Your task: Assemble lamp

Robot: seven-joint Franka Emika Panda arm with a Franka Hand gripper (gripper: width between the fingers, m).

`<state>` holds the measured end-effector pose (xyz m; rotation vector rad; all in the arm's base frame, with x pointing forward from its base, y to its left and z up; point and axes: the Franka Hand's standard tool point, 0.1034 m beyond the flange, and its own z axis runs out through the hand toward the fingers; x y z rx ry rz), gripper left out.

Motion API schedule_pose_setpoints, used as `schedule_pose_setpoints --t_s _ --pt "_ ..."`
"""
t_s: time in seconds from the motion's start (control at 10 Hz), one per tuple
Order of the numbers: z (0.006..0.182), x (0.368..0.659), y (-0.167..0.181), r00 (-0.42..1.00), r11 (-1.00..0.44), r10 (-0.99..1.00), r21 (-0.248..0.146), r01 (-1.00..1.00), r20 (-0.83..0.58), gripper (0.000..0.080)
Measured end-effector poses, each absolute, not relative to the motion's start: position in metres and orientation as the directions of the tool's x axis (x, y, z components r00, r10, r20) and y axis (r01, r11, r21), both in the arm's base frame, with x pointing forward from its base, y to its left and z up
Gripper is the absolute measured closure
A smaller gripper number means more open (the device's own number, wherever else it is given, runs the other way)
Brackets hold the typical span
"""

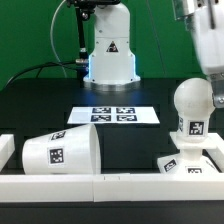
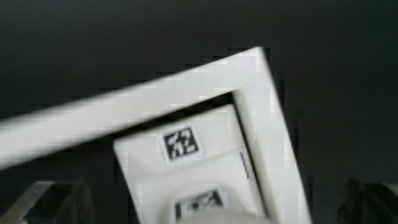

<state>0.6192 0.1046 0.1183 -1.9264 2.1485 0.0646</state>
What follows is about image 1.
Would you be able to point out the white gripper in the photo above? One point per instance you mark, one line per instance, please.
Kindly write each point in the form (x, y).
(204, 19)

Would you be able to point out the white light bulb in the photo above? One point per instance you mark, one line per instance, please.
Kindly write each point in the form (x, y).
(194, 104)

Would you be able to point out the white lamp base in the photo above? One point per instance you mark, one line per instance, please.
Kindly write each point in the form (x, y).
(194, 157)

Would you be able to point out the white lamp shade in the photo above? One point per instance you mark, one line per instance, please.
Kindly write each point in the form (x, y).
(71, 151)

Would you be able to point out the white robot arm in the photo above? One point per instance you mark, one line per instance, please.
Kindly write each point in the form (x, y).
(112, 64)

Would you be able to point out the white marker sheet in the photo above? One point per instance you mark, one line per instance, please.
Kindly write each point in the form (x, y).
(113, 114)

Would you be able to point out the green curtain backdrop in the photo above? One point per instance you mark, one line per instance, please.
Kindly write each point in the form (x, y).
(41, 37)

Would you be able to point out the white front rail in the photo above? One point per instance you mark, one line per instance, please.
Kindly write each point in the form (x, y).
(110, 187)

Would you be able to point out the white left rail block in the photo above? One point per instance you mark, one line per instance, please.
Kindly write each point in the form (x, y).
(7, 147)

